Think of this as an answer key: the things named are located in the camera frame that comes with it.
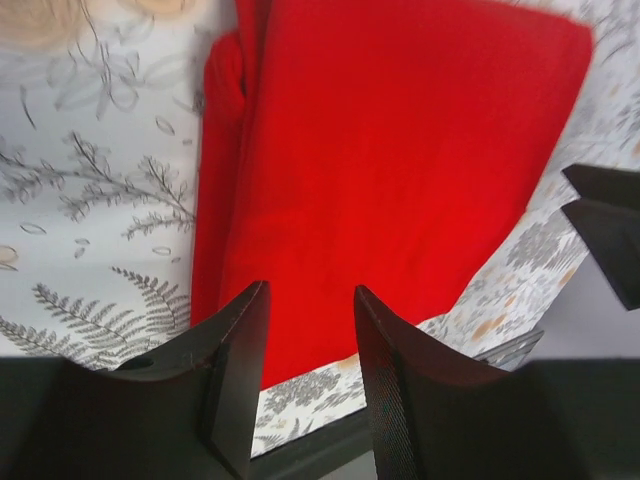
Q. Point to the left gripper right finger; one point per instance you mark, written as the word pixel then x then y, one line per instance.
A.
pixel 435 413

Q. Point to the aluminium frame rail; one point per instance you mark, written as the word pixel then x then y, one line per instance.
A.
pixel 509 355

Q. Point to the red t-shirt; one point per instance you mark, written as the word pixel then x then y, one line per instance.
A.
pixel 390 144

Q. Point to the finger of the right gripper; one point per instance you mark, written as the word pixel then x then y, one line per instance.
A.
pixel 611 234
pixel 602 184

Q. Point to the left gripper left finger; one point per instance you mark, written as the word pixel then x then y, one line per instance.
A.
pixel 184 410

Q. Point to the floral table mat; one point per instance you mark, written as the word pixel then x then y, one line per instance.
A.
pixel 101 107

